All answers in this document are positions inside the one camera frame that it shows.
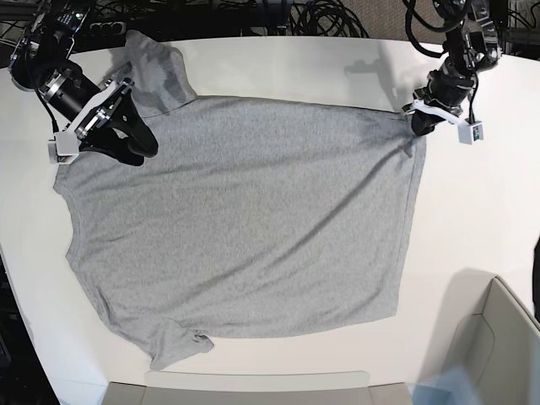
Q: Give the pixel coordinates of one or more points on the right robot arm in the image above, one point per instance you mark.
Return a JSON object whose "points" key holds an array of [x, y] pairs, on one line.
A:
{"points": [[44, 49]]}

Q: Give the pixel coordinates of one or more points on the blue translucent bag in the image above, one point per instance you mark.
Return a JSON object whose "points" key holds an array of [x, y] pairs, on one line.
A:
{"points": [[452, 387]]}

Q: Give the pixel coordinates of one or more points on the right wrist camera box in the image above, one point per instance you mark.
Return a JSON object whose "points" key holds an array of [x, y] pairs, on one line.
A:
{"points": [[63, 148]]}

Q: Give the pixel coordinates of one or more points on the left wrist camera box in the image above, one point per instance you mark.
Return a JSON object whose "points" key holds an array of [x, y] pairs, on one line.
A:
{"points": [[469, 133]]}

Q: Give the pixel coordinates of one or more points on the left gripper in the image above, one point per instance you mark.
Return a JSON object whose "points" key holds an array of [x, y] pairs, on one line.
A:
{"points": [[443, 90]]}

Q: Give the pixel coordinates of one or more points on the grey T-shirt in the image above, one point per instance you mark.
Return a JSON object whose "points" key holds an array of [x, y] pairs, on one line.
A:
{"points": [[256, 218]]}

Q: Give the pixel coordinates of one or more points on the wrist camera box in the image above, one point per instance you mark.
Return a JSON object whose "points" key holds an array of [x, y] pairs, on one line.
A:
{"points": [[469, 133], [63, 148]]}

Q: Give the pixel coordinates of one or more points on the grey bin front edge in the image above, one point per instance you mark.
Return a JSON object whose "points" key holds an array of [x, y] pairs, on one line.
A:
{"points": [[162, 387]]}

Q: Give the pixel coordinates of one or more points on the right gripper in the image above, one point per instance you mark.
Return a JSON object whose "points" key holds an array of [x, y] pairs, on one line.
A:
{"points": [[92, 112]]}

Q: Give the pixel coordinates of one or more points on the grey cardboard box right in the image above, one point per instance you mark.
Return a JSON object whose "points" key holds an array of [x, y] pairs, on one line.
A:
{"points": [[497, 349]]}

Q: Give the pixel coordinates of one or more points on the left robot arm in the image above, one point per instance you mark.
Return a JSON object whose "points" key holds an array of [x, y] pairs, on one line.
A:
{"points": [[471, 46]]}

